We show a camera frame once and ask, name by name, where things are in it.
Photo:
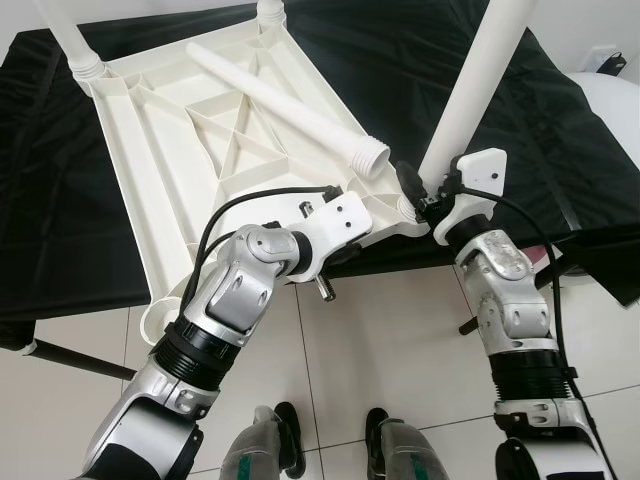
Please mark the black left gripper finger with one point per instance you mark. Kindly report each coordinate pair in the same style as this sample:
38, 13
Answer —
345, 255

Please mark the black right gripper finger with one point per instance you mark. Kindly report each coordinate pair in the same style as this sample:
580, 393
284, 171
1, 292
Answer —
410, 183

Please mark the white plastic table top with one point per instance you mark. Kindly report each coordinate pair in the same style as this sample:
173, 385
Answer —
150, 170

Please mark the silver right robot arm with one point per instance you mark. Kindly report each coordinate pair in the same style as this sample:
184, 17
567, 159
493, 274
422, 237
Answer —
510, 300

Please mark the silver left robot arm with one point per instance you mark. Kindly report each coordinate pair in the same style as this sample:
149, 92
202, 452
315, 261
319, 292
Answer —
235, 290

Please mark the grey robot right leg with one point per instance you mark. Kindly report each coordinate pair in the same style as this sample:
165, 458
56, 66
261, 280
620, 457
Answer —
408, 455

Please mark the white round appliance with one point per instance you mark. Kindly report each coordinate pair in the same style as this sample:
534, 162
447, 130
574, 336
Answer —
618, 115

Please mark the black tablecloth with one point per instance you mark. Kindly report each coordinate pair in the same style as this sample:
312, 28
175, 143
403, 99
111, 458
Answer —
50, 200

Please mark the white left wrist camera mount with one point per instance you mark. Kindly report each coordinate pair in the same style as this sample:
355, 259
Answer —
335, 220

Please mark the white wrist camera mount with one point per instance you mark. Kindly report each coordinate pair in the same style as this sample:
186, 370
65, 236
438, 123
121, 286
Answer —
475, 180
335, 220

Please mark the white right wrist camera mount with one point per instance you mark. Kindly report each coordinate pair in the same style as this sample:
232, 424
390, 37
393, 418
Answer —
475, 180

